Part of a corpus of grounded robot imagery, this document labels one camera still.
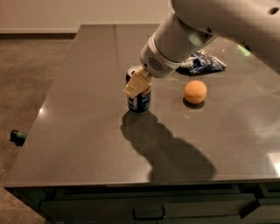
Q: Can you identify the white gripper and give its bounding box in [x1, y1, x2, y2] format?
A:
[124, 36, 183, 98]

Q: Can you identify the blue pepsi can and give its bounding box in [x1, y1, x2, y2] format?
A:
[126, 66, 151, 113]

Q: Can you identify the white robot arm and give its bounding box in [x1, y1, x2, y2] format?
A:
[124, 0, 280, 98]

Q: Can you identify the orange fruit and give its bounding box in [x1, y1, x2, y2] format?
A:
[184, 80, 207, 104]

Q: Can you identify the blue white chip bag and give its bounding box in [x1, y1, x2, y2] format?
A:
[178, 50, 227, 74]

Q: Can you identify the dark green side knob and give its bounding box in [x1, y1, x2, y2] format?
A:
[10, 129, 27, 146]

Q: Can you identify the dark cabinet with drawers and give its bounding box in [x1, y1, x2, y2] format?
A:
[5, 182, 280, 224]

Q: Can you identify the black drawer handle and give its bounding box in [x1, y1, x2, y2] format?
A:
[131, 206, 166, 222]

